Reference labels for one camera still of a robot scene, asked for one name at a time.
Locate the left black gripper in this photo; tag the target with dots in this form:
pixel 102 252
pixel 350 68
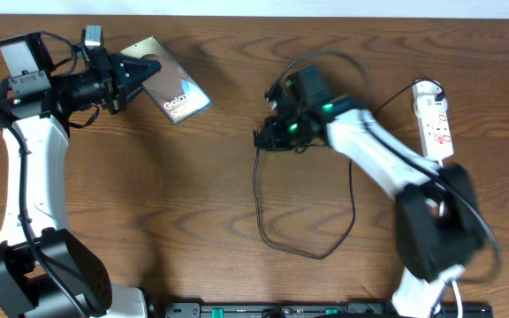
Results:
pixel 110 69

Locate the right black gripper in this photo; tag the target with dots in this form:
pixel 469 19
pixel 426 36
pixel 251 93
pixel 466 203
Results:
pixel 274 142

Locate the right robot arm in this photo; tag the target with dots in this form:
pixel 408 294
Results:
pixel 438 226

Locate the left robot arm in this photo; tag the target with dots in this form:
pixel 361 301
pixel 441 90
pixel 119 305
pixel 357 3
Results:
pixel 45 271

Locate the white power strip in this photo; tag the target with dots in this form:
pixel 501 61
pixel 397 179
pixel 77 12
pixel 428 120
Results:
pixel 433 127

